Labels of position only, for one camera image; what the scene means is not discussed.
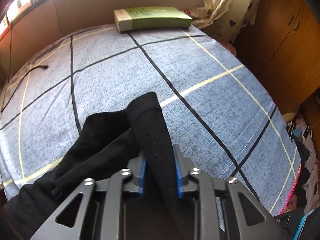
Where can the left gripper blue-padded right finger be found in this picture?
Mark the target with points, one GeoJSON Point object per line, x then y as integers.
{"type": "Point", "coordinates": [183, 166]}

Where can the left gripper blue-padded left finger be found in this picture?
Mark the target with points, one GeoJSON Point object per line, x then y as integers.
{"type": "Point", "coordinates": [138, 172]}

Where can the black pants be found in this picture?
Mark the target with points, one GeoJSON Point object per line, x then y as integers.
{"type": "Point", "coordinates": [112, 159]}

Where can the blue grid bed sheet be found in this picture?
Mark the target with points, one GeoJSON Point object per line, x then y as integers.
{"type": "Point", "coordinates": [179, 84]}

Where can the green and white box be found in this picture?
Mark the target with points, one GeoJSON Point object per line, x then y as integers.
{"type": "Point", "coordinates": [137, 18]}

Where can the brown wooden wardrobe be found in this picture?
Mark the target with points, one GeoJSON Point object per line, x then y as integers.
{"type": "Point", "coordinates": [282, 50]}

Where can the floral cream curtain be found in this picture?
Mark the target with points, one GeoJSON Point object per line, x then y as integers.
{"type": "Point", "coordinates": [223, 20]}

